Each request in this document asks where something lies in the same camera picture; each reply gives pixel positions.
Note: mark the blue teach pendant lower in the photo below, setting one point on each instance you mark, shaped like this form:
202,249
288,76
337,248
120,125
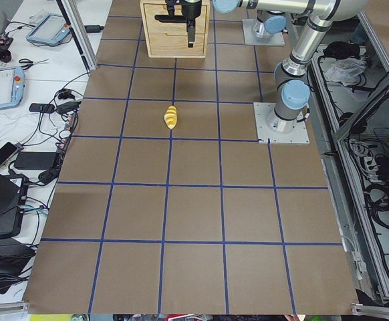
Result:
12,83

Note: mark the wooden drawer cabinet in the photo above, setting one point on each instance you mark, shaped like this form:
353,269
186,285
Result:
169,40

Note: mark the aluminium frame post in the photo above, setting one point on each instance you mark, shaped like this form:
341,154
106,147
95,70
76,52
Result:
74,21

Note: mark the black power brick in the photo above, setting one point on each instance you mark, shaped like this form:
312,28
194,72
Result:
35,160

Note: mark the black smartphone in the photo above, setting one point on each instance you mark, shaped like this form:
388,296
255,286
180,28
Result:
7,151

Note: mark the black scissors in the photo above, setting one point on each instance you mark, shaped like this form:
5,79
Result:
25,63

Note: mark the blue teach pendant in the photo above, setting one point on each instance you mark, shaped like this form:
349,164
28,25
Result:
52,30
12,83

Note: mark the blue teach pendant upper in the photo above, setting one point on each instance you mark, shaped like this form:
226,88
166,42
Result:
52,30

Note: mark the white crumpled cloth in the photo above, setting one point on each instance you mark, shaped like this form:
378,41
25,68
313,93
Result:
347,71

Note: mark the yellow toy bread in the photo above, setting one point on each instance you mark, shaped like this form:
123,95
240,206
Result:
171,117

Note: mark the black power strip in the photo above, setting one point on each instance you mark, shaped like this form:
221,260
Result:
65,136

